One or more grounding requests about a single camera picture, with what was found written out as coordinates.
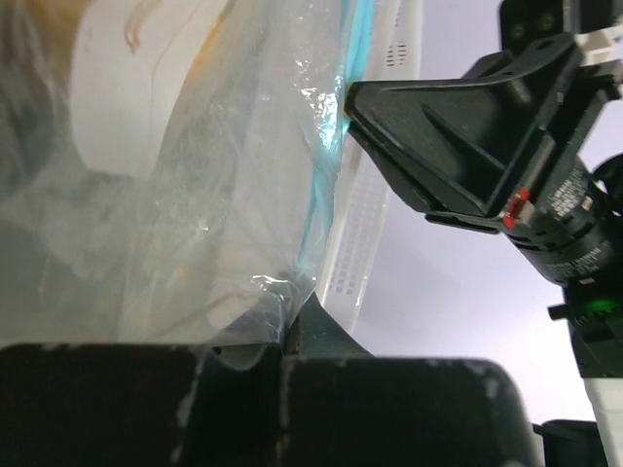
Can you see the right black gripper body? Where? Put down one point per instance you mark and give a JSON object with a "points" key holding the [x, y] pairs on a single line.
{"points": [[575, 236]]}

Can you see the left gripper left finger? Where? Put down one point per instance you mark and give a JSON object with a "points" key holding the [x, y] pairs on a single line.
{"points": [[138, 405]]}

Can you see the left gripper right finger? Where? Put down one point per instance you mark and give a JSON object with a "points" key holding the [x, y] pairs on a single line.
{"points": [[341, 406]]}

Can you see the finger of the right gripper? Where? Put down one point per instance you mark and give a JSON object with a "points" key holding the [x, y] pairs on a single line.
{"points": [[462, 145]]}

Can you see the clear blue-zipper zip bag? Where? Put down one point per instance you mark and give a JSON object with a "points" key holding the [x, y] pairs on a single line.
{"points": [[168, 168]]}

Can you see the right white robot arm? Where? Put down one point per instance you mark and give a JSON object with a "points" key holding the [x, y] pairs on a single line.
{"points": [[565, 442]]}

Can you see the white plastic basket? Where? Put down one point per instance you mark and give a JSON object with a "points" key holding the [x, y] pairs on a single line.
{"points": [[362, 194]]}

